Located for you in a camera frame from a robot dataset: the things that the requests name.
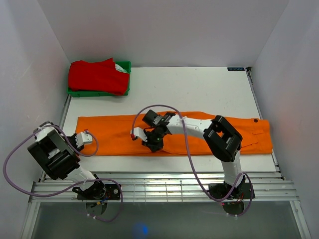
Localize orange trousers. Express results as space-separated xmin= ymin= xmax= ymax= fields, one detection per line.
xmin=76 ymin=114 xmax=273 ymax=157

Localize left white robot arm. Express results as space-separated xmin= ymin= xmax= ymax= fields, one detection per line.
xmin=27 ymin=121 xmax=106 ymax=200

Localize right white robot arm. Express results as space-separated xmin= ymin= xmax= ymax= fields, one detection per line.
xmin=134 ymin=110 xmax=245 ymax=201

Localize red folded trousers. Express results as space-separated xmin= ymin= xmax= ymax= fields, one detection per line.
xmin=68 ymin=58 xmax=130 ymax=96

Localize green plastic tray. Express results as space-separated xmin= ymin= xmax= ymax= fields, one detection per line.
xmin=67 ymin=60 xmax=131 ymax=97

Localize blue logo sticker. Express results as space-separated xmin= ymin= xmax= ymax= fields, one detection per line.
xmin=227 ymin=67 xmax=245 ymax=72

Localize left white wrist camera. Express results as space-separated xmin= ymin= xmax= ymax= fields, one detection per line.
xmin=75 ymin=131 xmax=93 ymax=147

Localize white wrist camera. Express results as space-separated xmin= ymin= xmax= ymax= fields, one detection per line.
xmin=130 ymin=127 xmax=148 ymax=142
xmin=75 ymin=131 xmax=93 ymax=147

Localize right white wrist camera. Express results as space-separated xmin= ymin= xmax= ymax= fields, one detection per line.
xmin=130 ymin=127 xmax=148 ymax=142

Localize aluminium rail frame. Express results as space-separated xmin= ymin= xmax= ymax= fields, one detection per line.
xmin=21 ymin=171 xmax=311 ymax=239

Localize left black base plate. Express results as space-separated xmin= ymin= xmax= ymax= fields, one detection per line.
xmin=72 ymin=184 xmax=121 ymax=201

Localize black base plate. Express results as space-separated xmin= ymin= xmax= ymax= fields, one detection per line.
xmin=207 ymin=183 xmax=255 ymax=200
xmin=72 ymin=184 xmax=121 ymax=201

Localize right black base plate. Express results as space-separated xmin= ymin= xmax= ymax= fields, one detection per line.
xmin=207 ymin=183 xmax=255 ymax=200

